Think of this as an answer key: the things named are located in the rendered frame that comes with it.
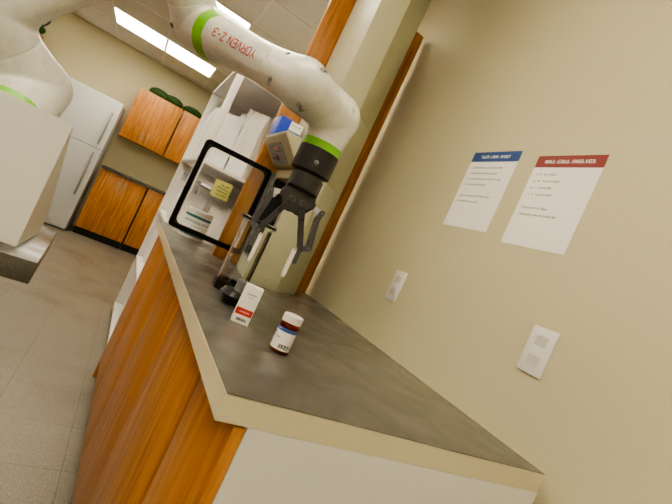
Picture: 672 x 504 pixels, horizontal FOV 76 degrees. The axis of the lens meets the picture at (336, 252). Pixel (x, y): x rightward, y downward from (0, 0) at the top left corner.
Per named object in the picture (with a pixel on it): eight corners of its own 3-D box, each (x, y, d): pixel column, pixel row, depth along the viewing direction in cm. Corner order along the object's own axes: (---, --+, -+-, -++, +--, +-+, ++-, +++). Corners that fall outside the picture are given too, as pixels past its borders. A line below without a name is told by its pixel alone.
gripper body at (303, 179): (323, 184, 101) (306, 220, 101) (290, 168, 100) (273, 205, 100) (328, 182, 94) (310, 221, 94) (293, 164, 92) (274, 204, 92)
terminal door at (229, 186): (234, 253, 190) (273, 171, 190) (166, 224, 180) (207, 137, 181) (234, 253, 191) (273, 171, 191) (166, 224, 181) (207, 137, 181)
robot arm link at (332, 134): (376, 111, 99) (339, 103, 105) (350, 80, 88) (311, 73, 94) (350, 167, 99) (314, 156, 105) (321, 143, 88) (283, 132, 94)
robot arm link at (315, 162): (303, 138, 91) (342, 158, 93) (298, 146, 102) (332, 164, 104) (291, 164, 91) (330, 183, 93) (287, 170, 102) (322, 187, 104)
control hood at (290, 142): (277, 168, 192) (287, 148, 193) (302, 169, 163) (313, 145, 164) (254, 156, 187) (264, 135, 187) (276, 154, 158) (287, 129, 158)
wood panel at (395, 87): (303, 291, 217) (420, 38, 218) (305, 292, 214) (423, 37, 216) (211, 253, 195) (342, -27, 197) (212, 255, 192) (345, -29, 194)
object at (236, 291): (245, 304, 118) (255, 282, 118) (253, 314, 110) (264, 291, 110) (213, 292, 114) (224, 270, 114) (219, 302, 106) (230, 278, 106)
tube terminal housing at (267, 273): (281, 284, 203) (351, 135, 204) (305, 304, 174) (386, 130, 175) (233, 264, 192) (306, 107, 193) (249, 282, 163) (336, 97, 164)
